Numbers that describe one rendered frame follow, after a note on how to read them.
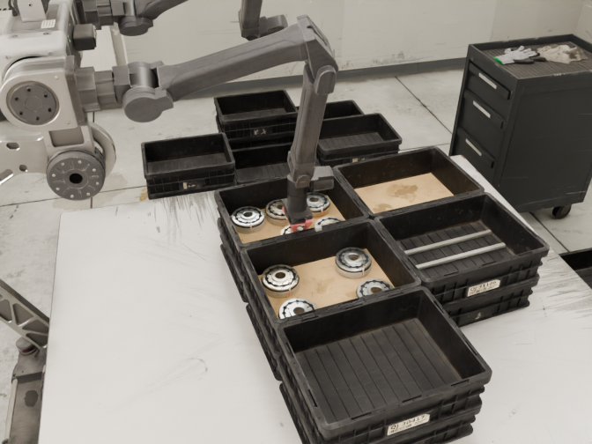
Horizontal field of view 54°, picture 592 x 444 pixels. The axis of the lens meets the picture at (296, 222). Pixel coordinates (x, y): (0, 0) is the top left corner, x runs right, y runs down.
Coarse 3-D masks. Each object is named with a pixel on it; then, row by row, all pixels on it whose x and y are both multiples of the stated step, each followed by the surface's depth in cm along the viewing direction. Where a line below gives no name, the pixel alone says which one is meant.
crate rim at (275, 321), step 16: (352, 224) 167; (272, 240) 160; (288, 240) 161; (384, 240) 160; (400, 256) 155; (256, 288) 146; (400, 288) 145; (336, 304) 141; (272, 320) 137; (288, 320) 137
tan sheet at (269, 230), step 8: (336, 208) 190; (264, 216) 186; (328, 216) 186; (336, 216) 186; (312, 224) 183; (256, 232) 180; (264, 232) 180; (272, 232) 180; (280, 232) 180; (248, 240) 176
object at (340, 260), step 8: (344, 248) 168; (352, 248) 168; (360, 248) 168; (336, 256) 165; (344, 256) 165; (368, 256) 165; (344, 264) 163; (352, 264) 163; (360, 264) 163; (368, 264) 163
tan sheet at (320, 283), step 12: (312, 264) 167; (324, 264) 167; (372, 264) 167; (300, 276) 164; (312, 276) 164; (324, 276) 164; (336, 276) 164; (372, 276) 164; (384, 276) 164; (300, 288) 160; (312, 288) 160; (324, 288) 160; (336, 288) 160; (348, 288) 160; (276, 300) 156; (312, 300) 156; (324, 300) 156; (336, 300) 156; (276, 312) 152
